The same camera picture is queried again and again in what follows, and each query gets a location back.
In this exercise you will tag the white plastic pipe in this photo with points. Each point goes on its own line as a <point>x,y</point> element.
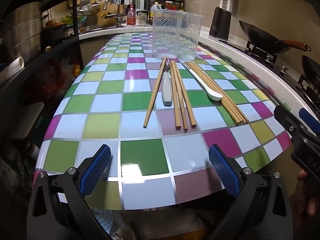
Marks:
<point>13,67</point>

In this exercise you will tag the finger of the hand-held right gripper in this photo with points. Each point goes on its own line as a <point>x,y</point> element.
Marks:
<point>283,116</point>
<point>304,113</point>

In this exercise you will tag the black gas stove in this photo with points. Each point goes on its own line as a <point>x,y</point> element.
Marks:
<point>262,53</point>

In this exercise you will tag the wooden cutting board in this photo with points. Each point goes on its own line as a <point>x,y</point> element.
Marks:
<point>102,17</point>

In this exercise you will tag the black electric kettle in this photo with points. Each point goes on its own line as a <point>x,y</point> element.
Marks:
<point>220,25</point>

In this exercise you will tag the red dish soap bottle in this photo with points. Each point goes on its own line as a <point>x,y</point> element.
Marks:
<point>131,15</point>

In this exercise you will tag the wooden chopstick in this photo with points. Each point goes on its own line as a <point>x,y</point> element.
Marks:
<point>229,115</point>
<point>190,115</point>
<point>240,115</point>
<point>176,115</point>
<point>232,115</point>
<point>183,115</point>
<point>155,92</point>
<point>236,115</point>

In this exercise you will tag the white plastic jug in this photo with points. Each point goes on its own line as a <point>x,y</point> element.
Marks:
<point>155,7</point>

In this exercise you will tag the person's right hand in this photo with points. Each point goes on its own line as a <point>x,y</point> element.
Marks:
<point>307,200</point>

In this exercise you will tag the black shelf rack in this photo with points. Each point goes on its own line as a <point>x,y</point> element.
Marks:
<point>62,46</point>

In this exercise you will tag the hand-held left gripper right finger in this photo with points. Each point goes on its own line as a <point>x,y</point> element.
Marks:
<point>223,170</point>

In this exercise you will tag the clear plastic utensil holder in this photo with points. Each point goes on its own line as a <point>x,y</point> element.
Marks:
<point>175,42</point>

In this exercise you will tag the checkered table cover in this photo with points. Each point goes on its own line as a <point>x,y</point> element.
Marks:
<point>100,105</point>

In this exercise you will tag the green basin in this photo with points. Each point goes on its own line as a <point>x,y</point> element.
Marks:
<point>77,19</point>

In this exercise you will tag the yellow duck toy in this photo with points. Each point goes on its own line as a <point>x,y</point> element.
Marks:
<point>76,70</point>

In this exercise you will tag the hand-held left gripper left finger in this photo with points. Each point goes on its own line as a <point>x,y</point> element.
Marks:
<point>96,170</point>

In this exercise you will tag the large steel pot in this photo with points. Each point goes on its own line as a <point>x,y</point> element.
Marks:
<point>22,30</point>

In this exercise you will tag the metal faucet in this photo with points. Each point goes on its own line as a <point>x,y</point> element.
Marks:
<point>117,17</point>

